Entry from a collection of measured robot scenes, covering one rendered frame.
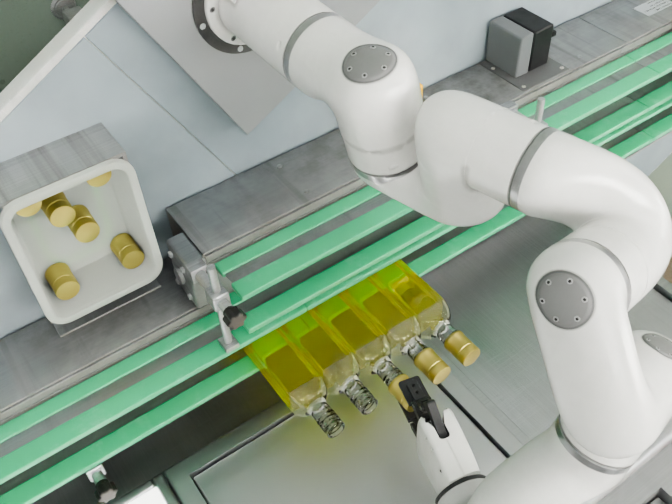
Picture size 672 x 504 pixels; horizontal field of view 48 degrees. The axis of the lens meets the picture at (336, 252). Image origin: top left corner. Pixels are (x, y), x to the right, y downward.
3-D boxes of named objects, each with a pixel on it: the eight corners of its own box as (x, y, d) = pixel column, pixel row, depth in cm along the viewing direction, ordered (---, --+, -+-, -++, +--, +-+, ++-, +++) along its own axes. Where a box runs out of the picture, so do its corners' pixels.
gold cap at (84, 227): (60, 210, 102) (72, 228, 99) (85, 200, 103) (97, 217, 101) (66, 229, 105) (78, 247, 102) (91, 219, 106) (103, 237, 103)
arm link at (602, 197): (513, 140, 66) (673, 210, 59) (576, 115, 76) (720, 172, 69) (470, 272, 73) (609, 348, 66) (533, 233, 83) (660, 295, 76)
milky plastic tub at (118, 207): (32, 293, 109) (53, 331, 104) (-29, 175, 93) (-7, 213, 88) (142, 241, 116) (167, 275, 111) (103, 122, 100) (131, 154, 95)
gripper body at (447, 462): (488, 508, 101) (451, 438, 109) (496, 471, 94) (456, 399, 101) (437, 528, 100) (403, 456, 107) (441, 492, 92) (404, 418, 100)
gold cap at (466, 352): (464, 334, 116) (484, 352, 114) (448, 350, 116) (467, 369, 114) (457, 327, 113) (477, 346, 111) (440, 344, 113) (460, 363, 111)
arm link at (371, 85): (340, -11, 84) (435, 55, 76) (360, 75, 95) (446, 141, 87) (270, 35, 82) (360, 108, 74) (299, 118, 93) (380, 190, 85)
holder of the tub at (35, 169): (44, 314, 114) (63, 347, 109) (-27, 173, 94) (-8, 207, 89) (148, 263, 120) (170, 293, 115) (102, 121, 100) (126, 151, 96)
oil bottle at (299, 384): (228, 333, 121) (302, 427, 109) (223, 310, 117) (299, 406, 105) (259, 316, 123) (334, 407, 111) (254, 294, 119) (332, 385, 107)
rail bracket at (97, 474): (70, 453, 116) (105, 522, 108) (57, 430, 111) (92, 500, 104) (95, 440, 118) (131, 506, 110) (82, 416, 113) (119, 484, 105)
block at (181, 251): (173, 284, 117) (195, 312, 113) (160, 241, 110) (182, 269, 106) (194, 273, 118) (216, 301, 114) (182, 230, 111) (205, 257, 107)
